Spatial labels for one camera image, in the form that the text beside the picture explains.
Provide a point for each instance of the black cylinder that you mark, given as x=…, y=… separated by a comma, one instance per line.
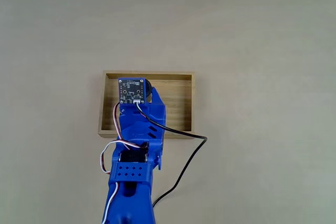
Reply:
x=148, y=90

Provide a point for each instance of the wooden box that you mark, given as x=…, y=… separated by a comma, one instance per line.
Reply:
x=178, y=103

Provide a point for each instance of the camera circuit board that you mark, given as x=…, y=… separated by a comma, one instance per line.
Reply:
x=131, y=90

